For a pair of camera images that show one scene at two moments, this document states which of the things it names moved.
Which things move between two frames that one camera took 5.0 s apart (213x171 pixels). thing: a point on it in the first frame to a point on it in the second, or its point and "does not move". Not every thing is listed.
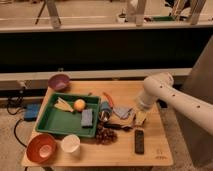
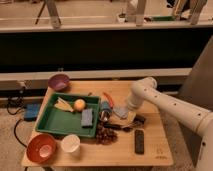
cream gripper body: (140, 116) to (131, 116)
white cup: (70, 143) does not move
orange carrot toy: (109, 100) does not move
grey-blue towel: (122, 112) does not move
